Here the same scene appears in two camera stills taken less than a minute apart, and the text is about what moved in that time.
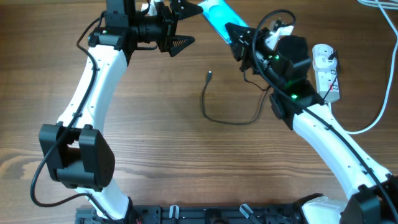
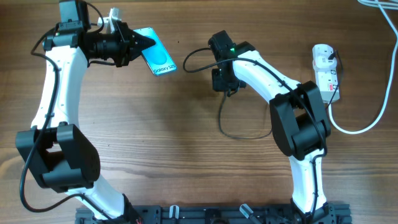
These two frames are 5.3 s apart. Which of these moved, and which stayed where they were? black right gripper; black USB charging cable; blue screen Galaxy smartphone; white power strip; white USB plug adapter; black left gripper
Moved: blue screen Galaxy smartphone; black USB charging cable; black left gripper; black right gripper
Stayed: white power strip; white USB plug adapter
